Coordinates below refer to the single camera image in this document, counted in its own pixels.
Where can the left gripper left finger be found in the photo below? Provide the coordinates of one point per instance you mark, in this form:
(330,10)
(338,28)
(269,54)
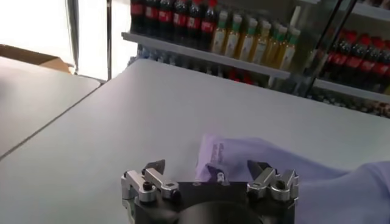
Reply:
(152,184)

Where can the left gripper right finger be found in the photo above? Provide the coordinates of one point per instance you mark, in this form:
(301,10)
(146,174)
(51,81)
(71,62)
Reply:
(271,184)

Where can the purple printed t-shirt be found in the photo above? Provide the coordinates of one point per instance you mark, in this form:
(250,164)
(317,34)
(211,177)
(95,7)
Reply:
(335,198)

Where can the white metal shelf rack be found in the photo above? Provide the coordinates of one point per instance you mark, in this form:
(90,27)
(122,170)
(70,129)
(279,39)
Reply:
(213,58)
(350,89)

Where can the yellow juice bottle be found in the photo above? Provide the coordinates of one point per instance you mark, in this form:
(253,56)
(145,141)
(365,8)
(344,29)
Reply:
(232,41)
(288,54)
(260,47)
(246,44)
(218,39)
(274,50)

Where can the white side table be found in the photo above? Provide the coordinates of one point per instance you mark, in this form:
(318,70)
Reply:
(39,100)

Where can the cola bottle red cap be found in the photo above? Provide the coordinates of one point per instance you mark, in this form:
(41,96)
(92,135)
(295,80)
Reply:
(179,19)
(151,13)
(366,65)
(208,26)
(333,58)
(380,68)
(137,12)
(352,62)
(387,73)
(165,16)
(193,22)

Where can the grey window mullion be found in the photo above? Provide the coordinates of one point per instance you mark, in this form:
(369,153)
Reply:
(73,36)

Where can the brown cardboard box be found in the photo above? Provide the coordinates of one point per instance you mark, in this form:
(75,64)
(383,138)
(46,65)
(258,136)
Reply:
(27,56)

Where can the dark thin window post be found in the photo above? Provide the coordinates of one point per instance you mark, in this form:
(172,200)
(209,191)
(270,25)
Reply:
(109,39)

